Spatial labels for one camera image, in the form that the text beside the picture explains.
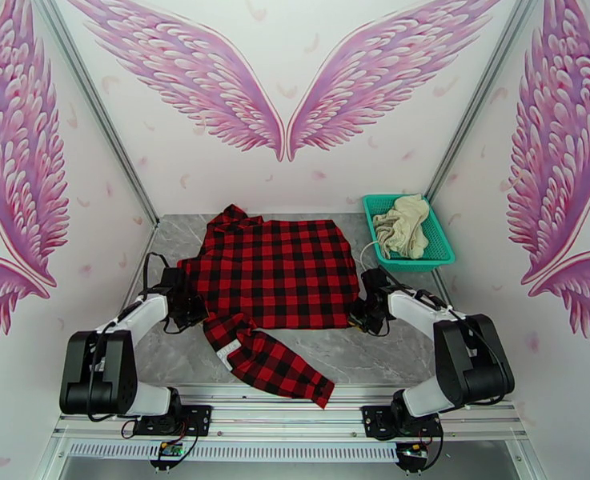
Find white slotted cable duct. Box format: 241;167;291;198
68;442;399;463

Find red black plaid shirt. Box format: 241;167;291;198
176;204;361;410

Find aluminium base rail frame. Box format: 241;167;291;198
51;383;528;442

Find cream shorts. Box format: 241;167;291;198
360;193;431;269

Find teal plastic basket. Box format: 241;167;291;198
362;194;456;273

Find aluminium corner post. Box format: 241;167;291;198
424;0;546;205
29;0;161;226

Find small circuit board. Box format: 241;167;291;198
149;442;186;470
396;442;433;467

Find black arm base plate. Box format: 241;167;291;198
133;404;213;437
362;404;444;438

